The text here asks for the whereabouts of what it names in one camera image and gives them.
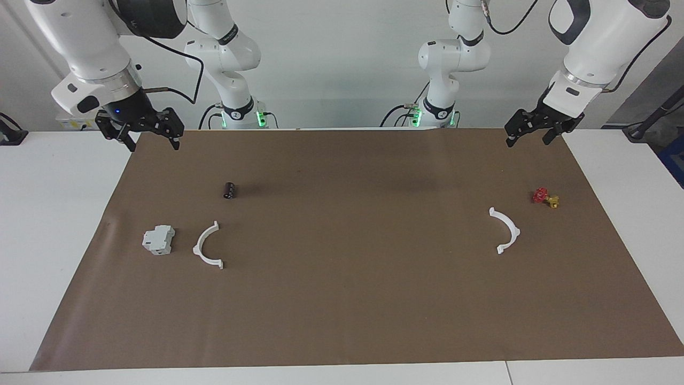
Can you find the white circuit breaker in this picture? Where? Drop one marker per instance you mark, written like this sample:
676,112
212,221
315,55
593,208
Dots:
159,239

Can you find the blue box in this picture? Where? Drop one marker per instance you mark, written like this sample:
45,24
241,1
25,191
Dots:
674,160

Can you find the black stand pole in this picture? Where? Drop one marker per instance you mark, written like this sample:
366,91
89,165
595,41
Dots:
654,115

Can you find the red and brass valve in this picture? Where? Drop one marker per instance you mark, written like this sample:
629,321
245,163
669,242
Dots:
542,196

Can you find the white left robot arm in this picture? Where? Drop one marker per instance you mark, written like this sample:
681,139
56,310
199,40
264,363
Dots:
604,37

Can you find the white wall socket box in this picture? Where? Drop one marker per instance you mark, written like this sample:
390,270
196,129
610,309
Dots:
72,123

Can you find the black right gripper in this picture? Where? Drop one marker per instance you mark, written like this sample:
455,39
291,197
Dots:
133,115

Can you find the black table clamp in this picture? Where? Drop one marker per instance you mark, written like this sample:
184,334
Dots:
12,135

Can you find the black cylindrical capacitor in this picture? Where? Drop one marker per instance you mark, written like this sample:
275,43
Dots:
230,191

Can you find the dark grey panel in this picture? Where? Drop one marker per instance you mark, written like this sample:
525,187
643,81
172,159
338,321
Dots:
649,88

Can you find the brown paper mat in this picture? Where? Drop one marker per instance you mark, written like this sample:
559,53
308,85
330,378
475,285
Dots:
342,310

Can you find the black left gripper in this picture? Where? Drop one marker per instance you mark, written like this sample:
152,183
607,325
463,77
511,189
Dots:
550,115

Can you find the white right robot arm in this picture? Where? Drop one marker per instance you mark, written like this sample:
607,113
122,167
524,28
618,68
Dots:
85,43

